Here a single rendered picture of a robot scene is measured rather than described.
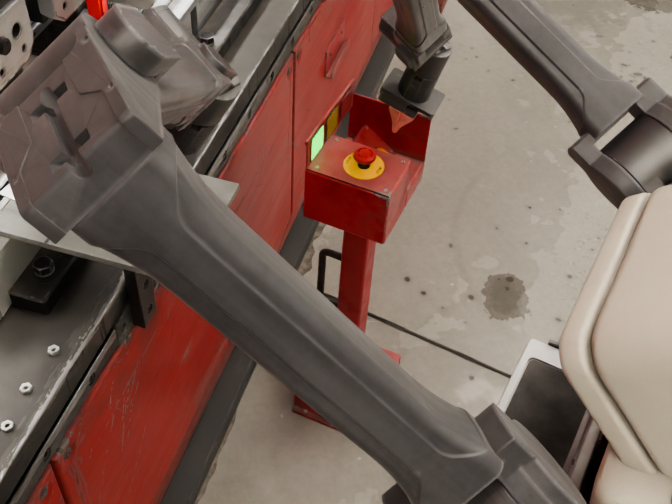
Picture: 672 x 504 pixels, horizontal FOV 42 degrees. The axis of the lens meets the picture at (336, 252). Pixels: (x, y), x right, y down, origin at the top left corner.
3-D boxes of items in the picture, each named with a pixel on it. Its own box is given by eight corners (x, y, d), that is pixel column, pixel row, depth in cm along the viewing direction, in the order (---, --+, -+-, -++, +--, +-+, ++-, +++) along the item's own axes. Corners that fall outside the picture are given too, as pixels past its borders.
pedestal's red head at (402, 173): (383, 245, 157) (393, 170, 144) (302, 216, 161) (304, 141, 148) (422, 178, 170) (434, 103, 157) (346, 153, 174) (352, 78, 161)
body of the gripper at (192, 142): (128, 153, 98) (152, 114, 92) (168, 100, 104) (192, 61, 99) (177, 187, 99) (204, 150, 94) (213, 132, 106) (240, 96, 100)
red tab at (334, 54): (332, 78, 209) (333, 54, 203) (324, 77, 209) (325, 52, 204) (349, 44, 219) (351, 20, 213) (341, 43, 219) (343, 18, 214)
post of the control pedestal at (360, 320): (353, 378, 203) (371, 210, 163) (331, 369, 204) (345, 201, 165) (362, 361, 206) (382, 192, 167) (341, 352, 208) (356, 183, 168)
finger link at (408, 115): (378, 107, 161) (395, 69, 154) (413, 126, 160) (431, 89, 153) (364, 128, 157) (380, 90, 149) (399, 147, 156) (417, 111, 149)
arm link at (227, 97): (221, 102, 90) (255, 83, 94) (176, 51, 90) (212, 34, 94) (194, 139, 95) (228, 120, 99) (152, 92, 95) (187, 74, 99)
